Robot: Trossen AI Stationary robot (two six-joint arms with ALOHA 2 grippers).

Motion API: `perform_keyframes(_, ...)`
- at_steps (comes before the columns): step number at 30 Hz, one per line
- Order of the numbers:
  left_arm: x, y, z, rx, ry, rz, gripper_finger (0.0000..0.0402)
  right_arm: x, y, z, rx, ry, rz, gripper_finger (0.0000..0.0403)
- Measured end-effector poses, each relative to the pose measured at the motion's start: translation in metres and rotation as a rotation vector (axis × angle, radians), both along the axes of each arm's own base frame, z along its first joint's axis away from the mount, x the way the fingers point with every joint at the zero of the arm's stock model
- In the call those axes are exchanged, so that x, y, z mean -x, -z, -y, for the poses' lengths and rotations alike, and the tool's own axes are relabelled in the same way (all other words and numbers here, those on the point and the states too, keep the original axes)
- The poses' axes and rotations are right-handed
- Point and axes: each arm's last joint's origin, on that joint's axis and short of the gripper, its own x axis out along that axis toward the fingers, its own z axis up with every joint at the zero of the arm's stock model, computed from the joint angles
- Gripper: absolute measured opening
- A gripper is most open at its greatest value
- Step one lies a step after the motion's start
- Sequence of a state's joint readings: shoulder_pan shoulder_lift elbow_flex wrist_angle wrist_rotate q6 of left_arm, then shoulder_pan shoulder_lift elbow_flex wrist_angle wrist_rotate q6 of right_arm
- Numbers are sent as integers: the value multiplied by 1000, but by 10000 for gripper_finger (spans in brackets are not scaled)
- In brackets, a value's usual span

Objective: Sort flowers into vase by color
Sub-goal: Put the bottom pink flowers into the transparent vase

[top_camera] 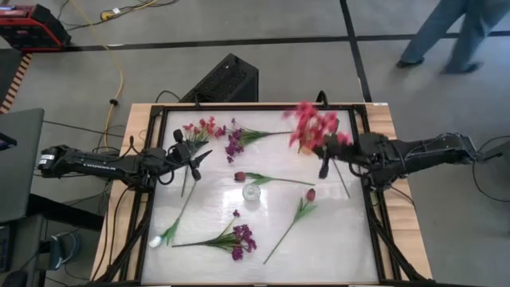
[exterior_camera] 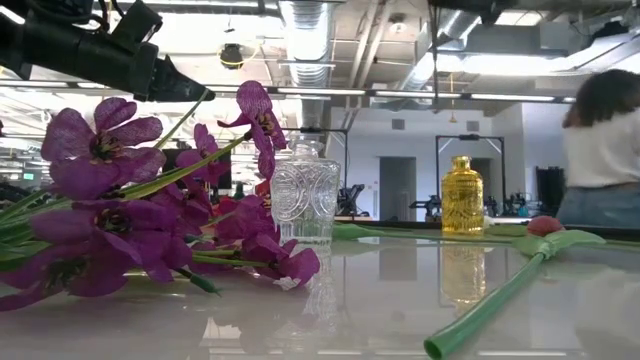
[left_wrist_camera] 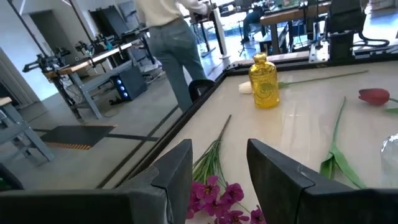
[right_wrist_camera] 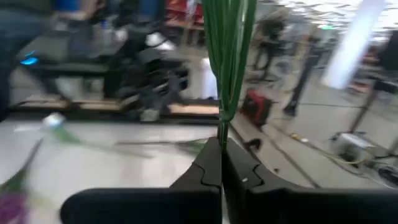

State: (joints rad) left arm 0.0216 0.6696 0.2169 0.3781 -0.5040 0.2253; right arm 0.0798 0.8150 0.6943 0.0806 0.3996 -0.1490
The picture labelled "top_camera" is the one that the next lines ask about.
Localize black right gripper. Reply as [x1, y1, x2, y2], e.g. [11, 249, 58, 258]
[312, 135, 362, 179]

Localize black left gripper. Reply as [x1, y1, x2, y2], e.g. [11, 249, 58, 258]
[169, 128, 214, 182]

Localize green flower stems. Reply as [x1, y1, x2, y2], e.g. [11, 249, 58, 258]
[282, 101, 354, 200]

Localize small red flower bunch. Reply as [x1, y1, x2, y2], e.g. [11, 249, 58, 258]
[180, 116, 219, 199]

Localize red artificial tulip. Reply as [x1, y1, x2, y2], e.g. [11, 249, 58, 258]
[233, 171, 316, 187]
[262, 187, 319, 265]

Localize clear glass vase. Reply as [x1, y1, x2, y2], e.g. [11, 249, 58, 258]
[241, 183, 262, 202]

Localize purple artificial flower bunch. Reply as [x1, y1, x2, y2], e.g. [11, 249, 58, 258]
[214, 117, 295, 164]
[171, 209, 258, 262]

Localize black perforated computer case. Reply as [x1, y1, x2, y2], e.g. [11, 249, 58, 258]
[178, 53, 260, 104]

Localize white artificial tulip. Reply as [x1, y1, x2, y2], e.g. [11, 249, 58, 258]
[148, 181, 199, 249]

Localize person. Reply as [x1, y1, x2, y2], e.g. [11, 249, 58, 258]
[396, 0, 510, 75]

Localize blue grey power brick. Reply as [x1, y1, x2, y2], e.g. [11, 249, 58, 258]
[47, 233, 80, 272]

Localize grey flat panel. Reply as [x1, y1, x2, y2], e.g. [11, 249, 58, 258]
[0, 108, 45, 224]

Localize red black tool case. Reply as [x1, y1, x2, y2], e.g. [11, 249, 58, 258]
[0, 3, 73, 53]

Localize yellow extension cable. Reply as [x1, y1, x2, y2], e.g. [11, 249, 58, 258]
[68, 0, 160, 151]

